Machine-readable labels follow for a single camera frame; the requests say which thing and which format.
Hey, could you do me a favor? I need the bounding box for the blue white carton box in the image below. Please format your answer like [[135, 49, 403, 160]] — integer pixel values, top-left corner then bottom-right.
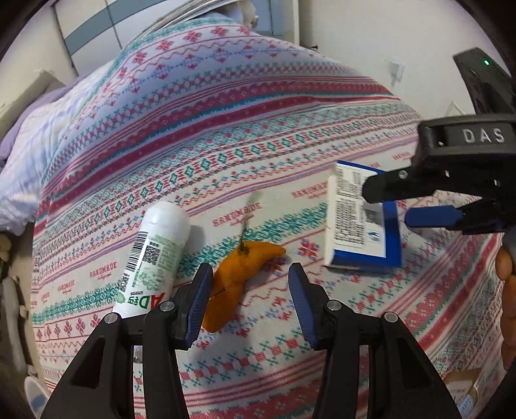
[[323, 161, 402, 272]]

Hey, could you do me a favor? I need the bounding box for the white bottle green label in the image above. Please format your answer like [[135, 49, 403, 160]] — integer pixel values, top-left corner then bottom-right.
[[113, 201, 191, 319]]

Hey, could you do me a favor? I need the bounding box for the white trash bin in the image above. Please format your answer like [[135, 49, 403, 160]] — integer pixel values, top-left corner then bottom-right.
[[24, 376, 51, 419]]

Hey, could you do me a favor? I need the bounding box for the right hand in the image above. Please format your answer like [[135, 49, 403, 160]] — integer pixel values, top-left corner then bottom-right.
[[495, 246, 516, 371]]

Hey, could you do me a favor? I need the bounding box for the patterned striped blanket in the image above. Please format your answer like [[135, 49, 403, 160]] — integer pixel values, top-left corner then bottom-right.
[[32, 15, 505, 418]]

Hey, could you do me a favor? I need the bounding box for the white blue wardrobe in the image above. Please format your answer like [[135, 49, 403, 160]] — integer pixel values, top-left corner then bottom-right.
[[53, 0, 183, 75]]

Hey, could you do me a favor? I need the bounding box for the wall charger plug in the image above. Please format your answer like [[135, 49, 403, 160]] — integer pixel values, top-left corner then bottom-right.
[[388, 59, 405, 88]]

